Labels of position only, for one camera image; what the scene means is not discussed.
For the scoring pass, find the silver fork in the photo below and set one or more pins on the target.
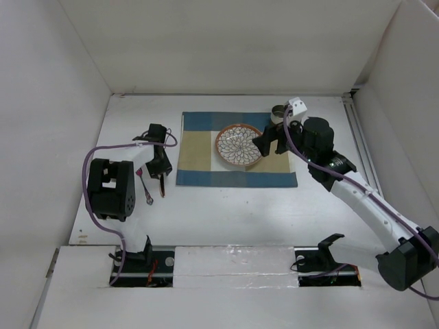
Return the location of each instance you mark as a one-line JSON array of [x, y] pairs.
[[148, 196]]

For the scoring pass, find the blue beige checked placemat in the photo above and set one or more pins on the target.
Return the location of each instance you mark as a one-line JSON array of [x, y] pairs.
[[200, 164]]

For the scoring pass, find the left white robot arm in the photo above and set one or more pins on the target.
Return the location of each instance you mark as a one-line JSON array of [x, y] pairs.
[[109, 186]]

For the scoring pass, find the white brown metal cup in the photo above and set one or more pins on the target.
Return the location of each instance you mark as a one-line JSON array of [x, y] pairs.
[[277, 114]]

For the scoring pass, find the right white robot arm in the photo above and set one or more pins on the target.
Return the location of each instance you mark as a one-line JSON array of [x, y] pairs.
[[410, 252]]

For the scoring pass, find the orange rimmed patterned plate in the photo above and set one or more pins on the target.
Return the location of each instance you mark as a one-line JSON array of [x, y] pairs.
[[234, 144]]

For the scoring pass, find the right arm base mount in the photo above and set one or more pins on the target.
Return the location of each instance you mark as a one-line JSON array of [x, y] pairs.
[[316, 266]]

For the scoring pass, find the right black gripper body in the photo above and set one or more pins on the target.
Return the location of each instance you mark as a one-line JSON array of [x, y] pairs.
[[297, 138]]

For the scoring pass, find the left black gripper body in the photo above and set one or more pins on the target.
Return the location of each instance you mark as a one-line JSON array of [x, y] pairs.
[[160, 165]]

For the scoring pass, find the copper table knife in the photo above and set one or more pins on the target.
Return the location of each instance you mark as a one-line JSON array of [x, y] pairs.
[[162, 185]]

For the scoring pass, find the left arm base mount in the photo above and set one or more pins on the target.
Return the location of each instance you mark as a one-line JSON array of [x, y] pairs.
[[151, 268]]

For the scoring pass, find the aluminium rail right side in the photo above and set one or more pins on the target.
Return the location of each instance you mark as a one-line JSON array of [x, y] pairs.
[[360, 144]]

